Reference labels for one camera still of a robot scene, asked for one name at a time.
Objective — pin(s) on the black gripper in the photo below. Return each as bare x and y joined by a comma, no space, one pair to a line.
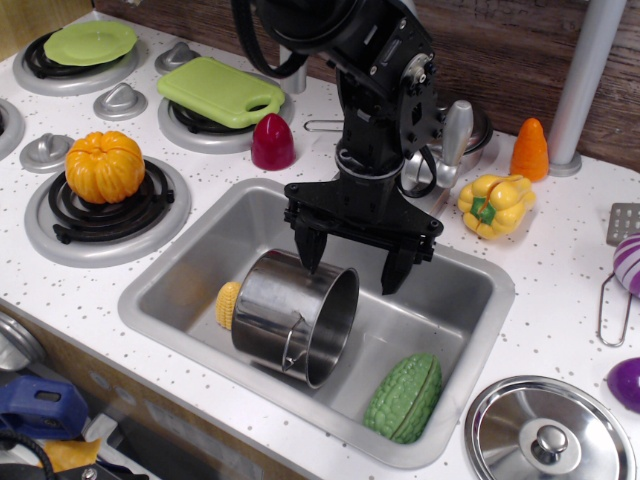
372,213

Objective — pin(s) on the stainless steel pot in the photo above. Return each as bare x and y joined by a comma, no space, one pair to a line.
294,322

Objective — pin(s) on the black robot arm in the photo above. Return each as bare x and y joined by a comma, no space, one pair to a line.
279,36

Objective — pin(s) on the stainless steel sink basin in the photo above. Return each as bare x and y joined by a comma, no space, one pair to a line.
452,306

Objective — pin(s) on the small steel lidded pot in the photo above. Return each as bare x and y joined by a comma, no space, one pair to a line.
481,135

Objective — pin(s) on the large steel pot lid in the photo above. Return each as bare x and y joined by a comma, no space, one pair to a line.
534,427

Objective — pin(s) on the silver toy faucet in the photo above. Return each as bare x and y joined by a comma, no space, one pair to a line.
450,145

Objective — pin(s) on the dark red toy vegetable tip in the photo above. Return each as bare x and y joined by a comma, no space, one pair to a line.
272,146

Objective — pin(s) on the metal strainer ladle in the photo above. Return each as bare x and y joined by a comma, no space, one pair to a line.
326,126

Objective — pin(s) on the yellow toy corn piece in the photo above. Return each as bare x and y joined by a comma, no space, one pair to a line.
225,304

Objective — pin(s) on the yellow toy bell pepper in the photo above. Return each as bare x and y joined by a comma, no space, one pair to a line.
494,206

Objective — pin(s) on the green toy bitter melon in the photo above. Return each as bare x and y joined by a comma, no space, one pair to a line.
403,403

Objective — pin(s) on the orange toy carrot piece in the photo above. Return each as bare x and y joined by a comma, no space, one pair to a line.
530,157

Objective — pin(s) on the middle stove burner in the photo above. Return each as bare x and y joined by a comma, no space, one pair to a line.
196,133

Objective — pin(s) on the stove burner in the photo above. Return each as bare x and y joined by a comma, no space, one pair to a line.
35,72
196,133
71,231
12,128

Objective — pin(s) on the green toy cutting board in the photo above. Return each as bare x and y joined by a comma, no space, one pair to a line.
221,93

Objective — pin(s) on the orange toy pumpkin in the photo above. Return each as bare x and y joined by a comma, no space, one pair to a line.
104,168

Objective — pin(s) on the silver stove knob back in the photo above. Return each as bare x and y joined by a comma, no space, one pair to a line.
176,56

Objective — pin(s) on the silver stove knob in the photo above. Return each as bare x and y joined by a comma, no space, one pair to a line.
176,56
46,154
120,103

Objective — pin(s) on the grey toy spatula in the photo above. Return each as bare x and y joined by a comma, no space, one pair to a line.
624,220

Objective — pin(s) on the purple striped toy egg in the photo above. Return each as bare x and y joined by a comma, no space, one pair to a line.
626,264

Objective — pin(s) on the silver stove knob middle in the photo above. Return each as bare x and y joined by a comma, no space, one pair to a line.
120,103

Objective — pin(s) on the grey vertical pole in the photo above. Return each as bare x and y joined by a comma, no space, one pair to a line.
596,38

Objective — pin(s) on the front left stove burner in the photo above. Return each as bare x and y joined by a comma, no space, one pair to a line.
71,231

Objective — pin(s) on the purple toy eggplant piece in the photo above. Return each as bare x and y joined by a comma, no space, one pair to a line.
623,382

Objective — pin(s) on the silver stove knob front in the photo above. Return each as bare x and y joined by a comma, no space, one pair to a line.
46,154

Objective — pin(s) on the green toy plate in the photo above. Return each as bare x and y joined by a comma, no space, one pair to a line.
90,43

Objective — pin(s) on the silver round cabinet knob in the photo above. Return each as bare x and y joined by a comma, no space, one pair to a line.
19,348

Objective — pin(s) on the blue clamp tool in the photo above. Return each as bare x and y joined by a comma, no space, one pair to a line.
43,409

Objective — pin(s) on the yellow tape piece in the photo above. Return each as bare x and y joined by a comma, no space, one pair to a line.
70,454

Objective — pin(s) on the far left stove burner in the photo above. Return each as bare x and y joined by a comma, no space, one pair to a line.
12,128

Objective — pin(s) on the back left stove burner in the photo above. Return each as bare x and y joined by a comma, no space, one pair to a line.
35,72

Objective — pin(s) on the metal wire utensil handle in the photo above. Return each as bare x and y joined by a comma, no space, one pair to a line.
600,319

